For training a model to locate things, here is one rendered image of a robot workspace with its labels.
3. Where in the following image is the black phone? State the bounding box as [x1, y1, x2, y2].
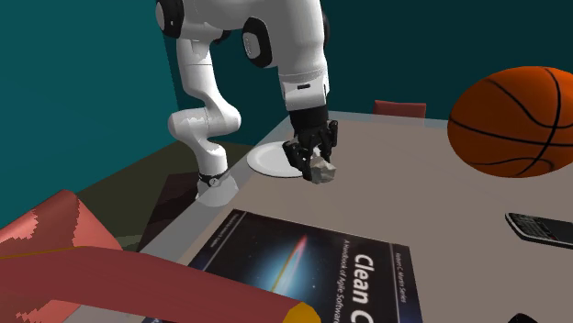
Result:
[504, 212, 573, 251]

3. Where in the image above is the red chair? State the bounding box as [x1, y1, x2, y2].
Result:
[0, 188, 323, 323]
[372, 99, 428, 119]

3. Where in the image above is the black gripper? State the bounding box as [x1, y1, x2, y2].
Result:
[282, 104, 340, 182]

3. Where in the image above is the grey table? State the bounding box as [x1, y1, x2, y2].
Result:
[62, 110, 573, 323]

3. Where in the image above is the grey rock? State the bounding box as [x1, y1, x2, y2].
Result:
[310, 155, 337, 185]

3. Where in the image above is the dark blue book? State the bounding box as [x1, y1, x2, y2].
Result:
[141, 208, 424, 323]

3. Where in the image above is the white plate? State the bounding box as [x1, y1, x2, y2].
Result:
[246, 140, 311, 179]

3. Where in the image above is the orange basketball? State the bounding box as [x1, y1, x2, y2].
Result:
[446, 65, 573, 179]

